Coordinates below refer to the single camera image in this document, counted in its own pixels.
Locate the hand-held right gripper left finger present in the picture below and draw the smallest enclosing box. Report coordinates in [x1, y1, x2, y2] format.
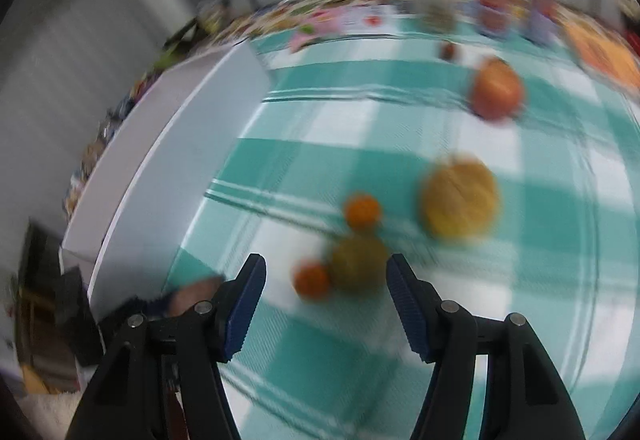
[65, 253, 267, 440]

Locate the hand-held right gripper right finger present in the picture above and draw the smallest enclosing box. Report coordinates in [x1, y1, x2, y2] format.
[386, 254, 586, 440]

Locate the green round fruit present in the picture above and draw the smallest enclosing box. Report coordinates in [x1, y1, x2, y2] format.
[327, 233, 391, 292]

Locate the small orange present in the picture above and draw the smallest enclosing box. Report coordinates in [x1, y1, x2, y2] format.
[293, 261, 332, 299]
[344, 193, 383, 231]

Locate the yellow melon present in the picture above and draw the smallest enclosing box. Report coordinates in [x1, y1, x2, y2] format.
[419, 154, 501, 241]

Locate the red apple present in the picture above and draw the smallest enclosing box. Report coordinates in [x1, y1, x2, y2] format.
[469, 56, 527, 123]

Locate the person's left hand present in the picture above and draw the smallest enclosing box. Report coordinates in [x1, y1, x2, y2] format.
[169, 276, 224, 317]

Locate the white board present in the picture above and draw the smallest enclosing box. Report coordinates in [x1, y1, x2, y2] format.
[60, 40, 273, 321]

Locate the green checked tablecloth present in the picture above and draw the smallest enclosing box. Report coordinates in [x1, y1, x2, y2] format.
[172, 15, 640, 440]

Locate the pink snack packet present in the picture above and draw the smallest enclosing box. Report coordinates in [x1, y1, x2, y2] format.
[290, 3, 396, 52]

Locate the clear plastic jar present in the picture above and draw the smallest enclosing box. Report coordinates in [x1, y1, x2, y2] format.
[417, 0, 458, 34]

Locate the printed food can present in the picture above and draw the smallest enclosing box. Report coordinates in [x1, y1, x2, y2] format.
[472, 0, 516, 36]
[522, 0, 561, 44]

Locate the orange book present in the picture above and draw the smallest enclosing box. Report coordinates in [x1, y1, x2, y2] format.
[565, 18, 640, 81]

